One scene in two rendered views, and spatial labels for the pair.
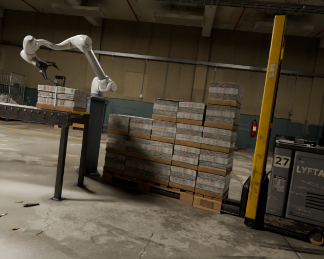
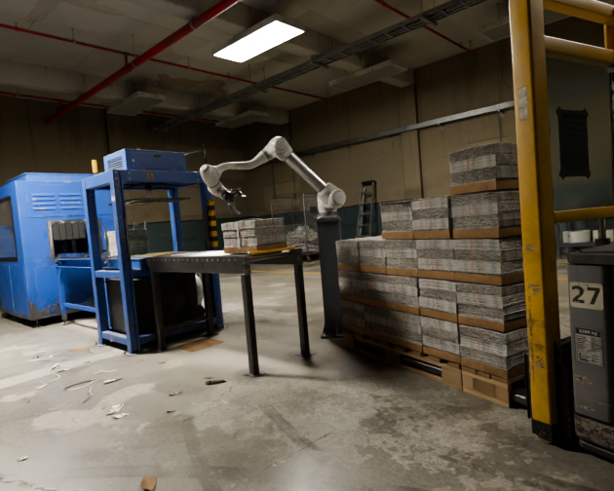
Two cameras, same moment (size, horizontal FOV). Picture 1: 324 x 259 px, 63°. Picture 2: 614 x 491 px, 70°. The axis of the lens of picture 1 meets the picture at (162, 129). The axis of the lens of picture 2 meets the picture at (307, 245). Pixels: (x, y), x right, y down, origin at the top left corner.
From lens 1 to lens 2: 126 cm
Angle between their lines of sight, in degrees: 37
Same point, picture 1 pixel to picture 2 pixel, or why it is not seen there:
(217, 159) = (485, 299)
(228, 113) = (485, 207)
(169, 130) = (407, 255)
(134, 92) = not seen: hidden behind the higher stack
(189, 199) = (455, 378)
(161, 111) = (392, 223)
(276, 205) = (593, 396)
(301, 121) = not seen: outside the picture
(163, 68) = not seen: hidden behind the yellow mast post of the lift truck
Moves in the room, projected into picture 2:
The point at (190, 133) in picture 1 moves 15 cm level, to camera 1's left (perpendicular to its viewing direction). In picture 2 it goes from (436, 256) to (411, 256)
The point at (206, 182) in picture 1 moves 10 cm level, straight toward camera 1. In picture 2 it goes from (477, 346) to (467, 351)
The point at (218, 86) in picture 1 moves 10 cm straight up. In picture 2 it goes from (463, 158) to (461, 138)
